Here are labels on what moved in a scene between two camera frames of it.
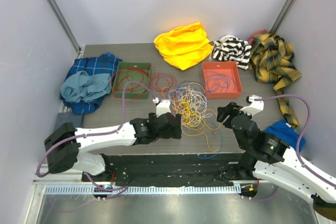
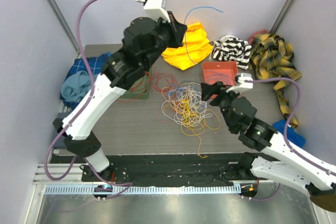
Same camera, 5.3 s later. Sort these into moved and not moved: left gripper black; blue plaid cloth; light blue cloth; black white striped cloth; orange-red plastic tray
Moved: left gripper black
Not moved: black white striped cloth; light blue cloth; orange-red plastic tray; blue plaid cloth
